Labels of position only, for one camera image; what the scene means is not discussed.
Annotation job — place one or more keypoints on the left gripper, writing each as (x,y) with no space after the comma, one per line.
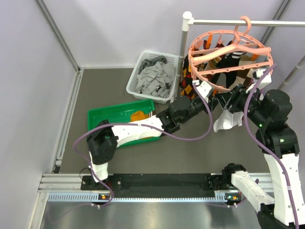
(212,102)

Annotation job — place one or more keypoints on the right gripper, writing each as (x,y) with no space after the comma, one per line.
(237,94)

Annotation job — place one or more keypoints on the pink round clip hanger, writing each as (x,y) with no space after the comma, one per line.
(242,43)

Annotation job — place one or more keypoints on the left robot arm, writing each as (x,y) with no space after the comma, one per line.
(103,143)

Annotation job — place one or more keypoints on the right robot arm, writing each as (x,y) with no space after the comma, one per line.
(279,145)

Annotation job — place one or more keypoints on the black argyle sock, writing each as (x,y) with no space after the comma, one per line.
(186,83)

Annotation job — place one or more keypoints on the black white striped sock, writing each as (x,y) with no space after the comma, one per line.
(230,60)

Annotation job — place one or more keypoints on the white plastic laundry basket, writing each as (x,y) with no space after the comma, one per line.
(130,88)

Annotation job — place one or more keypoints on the grey clothes pile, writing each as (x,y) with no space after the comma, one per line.
(155,77)

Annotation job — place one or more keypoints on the orange brown striped sock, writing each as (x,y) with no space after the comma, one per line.
(140,115)

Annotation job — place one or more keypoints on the white metal clothes rack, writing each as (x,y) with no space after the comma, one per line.
(189,20)

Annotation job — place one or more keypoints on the green plastic tray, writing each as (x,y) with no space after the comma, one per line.
(118,113)

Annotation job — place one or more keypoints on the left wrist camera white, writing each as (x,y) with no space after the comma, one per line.
(203,89)

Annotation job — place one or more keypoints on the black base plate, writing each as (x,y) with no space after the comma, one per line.
(169,186)

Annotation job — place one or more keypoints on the grey slotted cable duct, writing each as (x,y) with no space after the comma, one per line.
(100,198)

